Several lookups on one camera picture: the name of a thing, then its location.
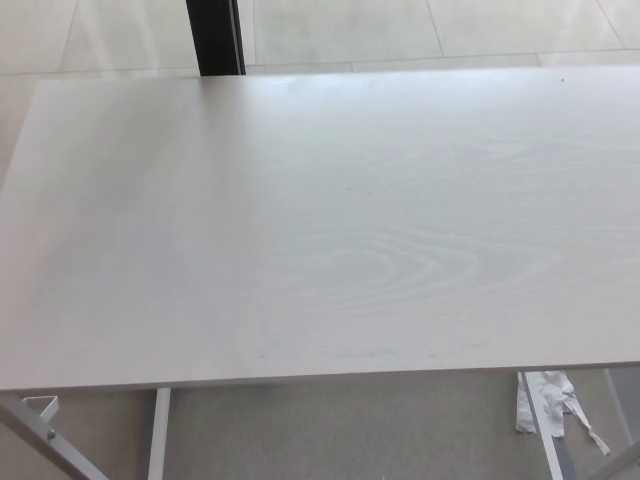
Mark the white straight table leg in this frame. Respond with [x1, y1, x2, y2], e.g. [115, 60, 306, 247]
[147, 389, 172, 480]

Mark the white crumpled paper strip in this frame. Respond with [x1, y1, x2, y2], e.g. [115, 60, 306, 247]
[514, 370, 613, 457]

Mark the white slanted table leg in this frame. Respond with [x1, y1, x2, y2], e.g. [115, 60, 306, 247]
[518, 372, 577, 480]

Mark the white diagonal table brace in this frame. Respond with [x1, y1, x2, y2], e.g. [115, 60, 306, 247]
[0, 399, 103, 480]

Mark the black vertical post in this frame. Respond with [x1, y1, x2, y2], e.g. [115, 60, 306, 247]
[185, 0, 247, 77]

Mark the white triangular metal bracket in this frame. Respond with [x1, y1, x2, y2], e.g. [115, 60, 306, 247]
[21, 395, 60, 426]

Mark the pale thin frame bar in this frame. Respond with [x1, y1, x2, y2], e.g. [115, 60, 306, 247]
[601, 368, 634, 444]

